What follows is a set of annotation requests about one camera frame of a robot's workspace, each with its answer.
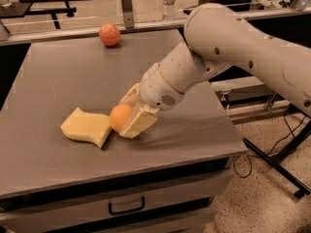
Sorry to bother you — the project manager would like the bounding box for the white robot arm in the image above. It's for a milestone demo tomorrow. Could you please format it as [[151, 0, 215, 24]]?
[[120, 3, 311, 138]]

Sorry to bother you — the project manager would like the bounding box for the black metal stand base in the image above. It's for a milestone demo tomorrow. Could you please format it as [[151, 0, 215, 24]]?
[[243, 121, 311, 199]]

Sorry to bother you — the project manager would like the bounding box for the black cable on floor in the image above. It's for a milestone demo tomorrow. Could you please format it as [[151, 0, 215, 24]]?
[[232, 109, 310, 179]]

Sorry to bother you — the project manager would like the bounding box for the black drawer handle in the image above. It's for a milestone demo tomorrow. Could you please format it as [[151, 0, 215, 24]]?
[[108, 195, 146, 216]]

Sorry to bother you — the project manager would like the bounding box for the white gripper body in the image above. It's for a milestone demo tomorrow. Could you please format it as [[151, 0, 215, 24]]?
[[139, 62, 185, 111]]

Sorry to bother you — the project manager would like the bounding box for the grey metal post left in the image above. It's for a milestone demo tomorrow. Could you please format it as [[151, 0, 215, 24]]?
[[121, 0, 134, 29]]

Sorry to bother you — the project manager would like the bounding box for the red apple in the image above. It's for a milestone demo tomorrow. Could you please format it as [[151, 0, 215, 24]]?
[[99, 23, 121, 47]]

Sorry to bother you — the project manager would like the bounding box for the grey cabinet drawer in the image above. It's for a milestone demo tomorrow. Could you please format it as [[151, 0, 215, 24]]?
[[0, 169, 232, 233]]

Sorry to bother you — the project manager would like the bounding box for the grey metal rail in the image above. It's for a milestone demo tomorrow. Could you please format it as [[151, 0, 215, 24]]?
[[0, 7, 311, 46]]

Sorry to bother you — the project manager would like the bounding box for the orange fruit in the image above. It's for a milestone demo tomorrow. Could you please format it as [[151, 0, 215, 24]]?
[[110, 104, 133, 133]]

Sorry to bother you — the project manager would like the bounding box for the yellow sponge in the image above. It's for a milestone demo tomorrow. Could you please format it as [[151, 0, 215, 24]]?
[[60, 108, 112, 149]]

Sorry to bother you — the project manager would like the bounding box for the clear plastic water bottle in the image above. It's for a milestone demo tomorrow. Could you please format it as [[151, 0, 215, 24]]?
[[162, 0, 175, 22]]

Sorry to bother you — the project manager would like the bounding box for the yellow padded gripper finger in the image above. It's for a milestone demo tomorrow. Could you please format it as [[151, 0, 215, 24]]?
[[120, 105, 159, 139], [120, 83, 141, 107]]

